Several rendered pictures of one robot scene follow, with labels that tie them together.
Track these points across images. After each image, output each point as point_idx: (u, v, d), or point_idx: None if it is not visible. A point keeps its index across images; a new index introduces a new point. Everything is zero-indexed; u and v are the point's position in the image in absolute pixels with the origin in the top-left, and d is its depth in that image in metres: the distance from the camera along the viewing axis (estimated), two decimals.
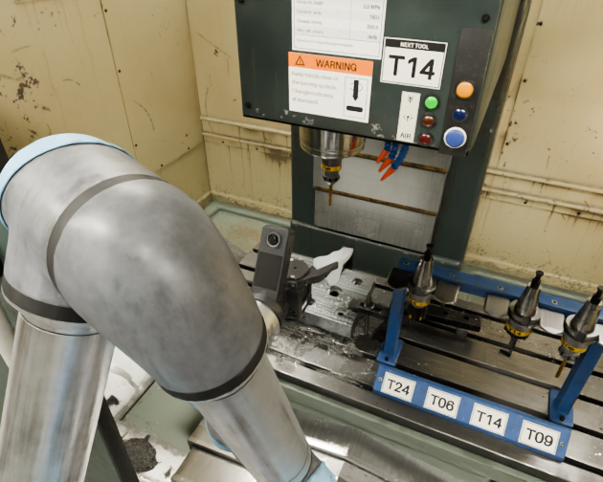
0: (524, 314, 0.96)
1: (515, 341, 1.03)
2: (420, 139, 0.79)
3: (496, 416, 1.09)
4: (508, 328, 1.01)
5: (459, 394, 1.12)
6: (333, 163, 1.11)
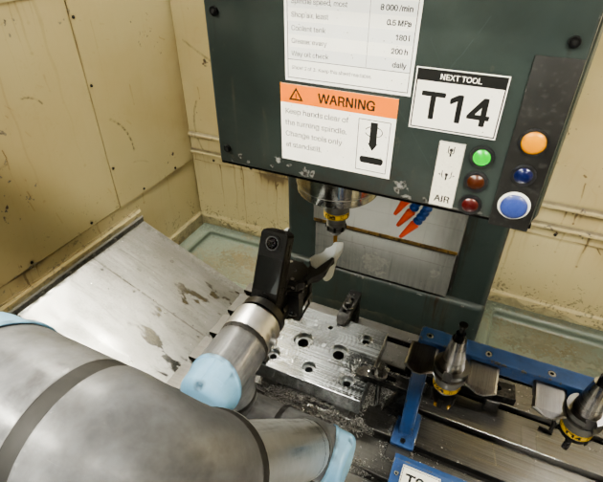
0: (588, 417, 0.74)
1: (570, 444, 0.81)
2: (463, 205, 0.57)
3: None
4: (564, 429, 0.79)
5: None
6: (338, 210, 0.89)
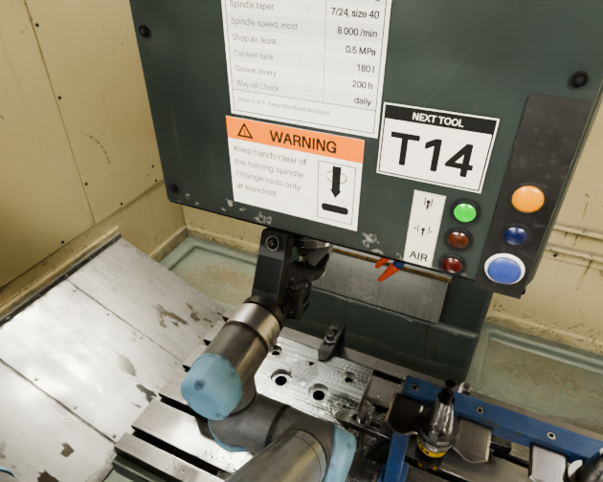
0: None
1: None
2: (444, 265, 0.47)
3: None
4: None
5: None
6: None
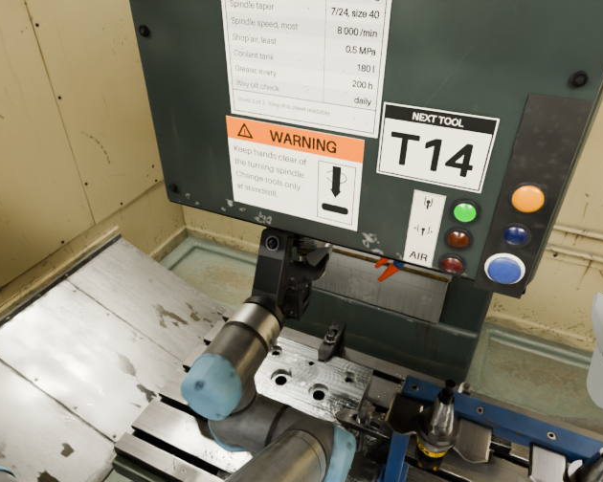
0: None
1: None
2: (444, 265, 0.47)
3: None
4: None
5: None
6: None
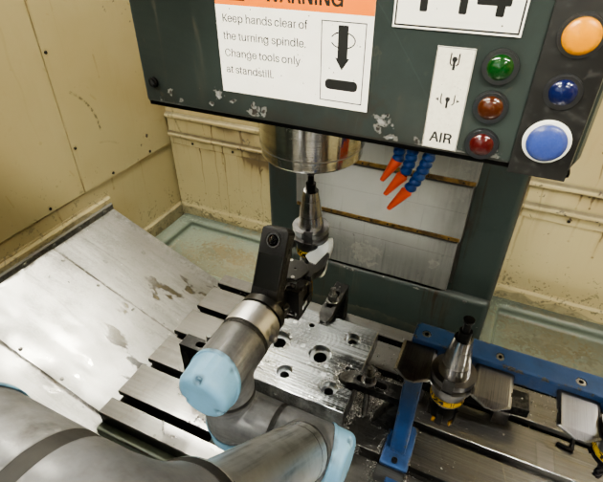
0: None
1: None
2: (472, 143, 0.39)
3: None
4: (598, 454, 0.61)
5: None
6: (311, 248, 0.79)
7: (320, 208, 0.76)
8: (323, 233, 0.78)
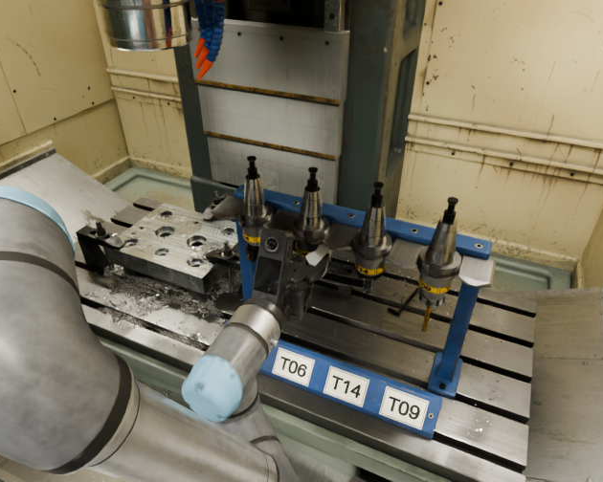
0: (368, 243, 0.74)
1: (368, 285, 0.81)
2: None
3: (354, 383, 0.86)
4: (355, 266, 0.78)
5: (314, 356, 0.89)
6: (311, 247, 0.79)
7: (321, 206, 0.77)
8: (324, 232, 0.78)
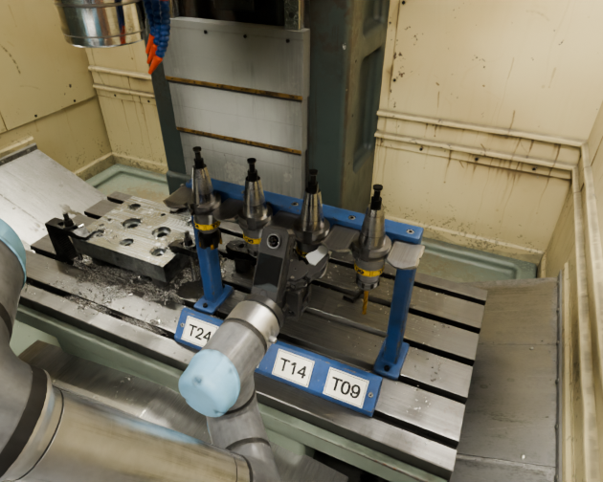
0: (305, 228, 0.77)
1: None
2: None
3: (301, 364, 0.90)
4: (297, 250, 0.82)
5: None
6: (256, 233, 0.83)
7: (262, 195, 0.80)
8: (266, 220, 0.82)
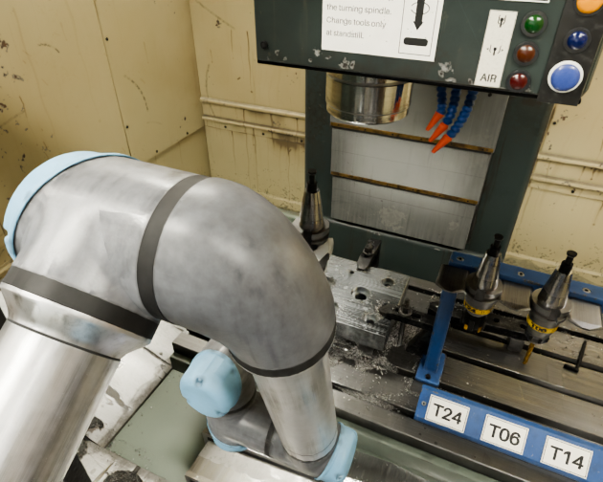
0: (304, 228, 0.77)
1: None
2: (511, 81, 0.56)
3: (576, 453, 0.86)
4: None
5: (526, 425, 0.89)
6: (552, 323, 0.79)
7: (569, 286, 0.76)
8: (569, 311, 0.77)
